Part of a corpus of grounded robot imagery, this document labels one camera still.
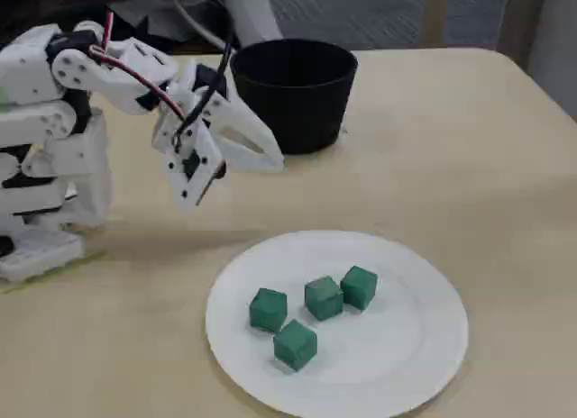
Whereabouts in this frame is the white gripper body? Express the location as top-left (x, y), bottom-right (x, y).
top-left (165, 59), bottom-right (234, 122)

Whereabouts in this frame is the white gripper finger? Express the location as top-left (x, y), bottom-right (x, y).
top-left (205, 91), bottom-right (286, 173)

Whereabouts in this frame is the green cube block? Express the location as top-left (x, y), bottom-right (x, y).
top-left (272, 318), bottom-right (318, 373)
top-left (248, 286), bottom-right (289, 333)
top-left (304, 276), bottom-right (346, 323)
top-left (340, 265), bottom-right (380, 312)

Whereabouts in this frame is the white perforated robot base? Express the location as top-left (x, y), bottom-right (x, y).
top-left (0, 228), bottom-right (87, 284)

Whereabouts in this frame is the black pot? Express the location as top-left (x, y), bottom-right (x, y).
top-left (229, 38), bottom-right (360, 156)

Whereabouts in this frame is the white paper plate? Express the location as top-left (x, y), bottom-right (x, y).
top-left (205, 230), bottom-right (470, 418)

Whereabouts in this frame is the white grey pole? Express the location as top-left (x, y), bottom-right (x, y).
top-left (215, 0), bottom-right (284, 48)

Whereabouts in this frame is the green base mat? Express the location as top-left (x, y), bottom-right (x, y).
top-left (0, 250), bottom-right (108, 295)

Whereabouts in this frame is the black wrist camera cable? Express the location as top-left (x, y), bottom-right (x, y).
top-left (105, 0), bottom-right (238, 153)

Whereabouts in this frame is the red black servo wire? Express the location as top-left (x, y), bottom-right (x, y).
top-left (89, 10), bottom-right (187, 122)

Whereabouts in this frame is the thick grey hose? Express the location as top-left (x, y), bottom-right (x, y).
top-left (172, 0), bottom-right (229, 50)

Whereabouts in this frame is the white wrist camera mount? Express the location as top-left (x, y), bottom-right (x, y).
top-left (151, 106), bottom-right (225, 213)

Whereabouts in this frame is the wooden frame grey partition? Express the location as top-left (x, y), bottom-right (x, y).
top-left (270, 0), bottom-right (537, 50)

